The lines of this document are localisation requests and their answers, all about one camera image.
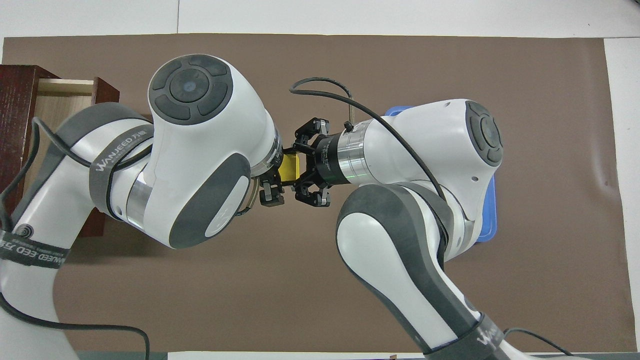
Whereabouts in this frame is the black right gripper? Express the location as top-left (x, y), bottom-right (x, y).
top-left (282, 117), bottom-right (342, 208)

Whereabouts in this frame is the yellow block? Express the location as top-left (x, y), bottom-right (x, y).
top-left (278, 154), bottom-right (301, 182)

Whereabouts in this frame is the dark wooden drawer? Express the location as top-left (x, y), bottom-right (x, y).
top-left (25, 77), bottom-right (121, 238)

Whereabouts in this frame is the brown paper table mat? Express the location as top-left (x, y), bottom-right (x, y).
top-left (0, 33), bottom-right (638, 353)

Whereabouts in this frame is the blue plastic tray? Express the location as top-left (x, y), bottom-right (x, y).
top-left (384, 105), bottom-right (498, 244)

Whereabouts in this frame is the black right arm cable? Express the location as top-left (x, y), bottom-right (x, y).
top-left (289, 76), bottom-right (576, 358)

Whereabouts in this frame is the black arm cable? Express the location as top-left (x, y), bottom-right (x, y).
top-left (0, 117), bottom-right (151, 360)
top-left (289, 76), bottom-right (576, 358)

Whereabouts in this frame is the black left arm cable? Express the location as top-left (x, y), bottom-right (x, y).
top-left (0, 117), bottom-right (151, 360)

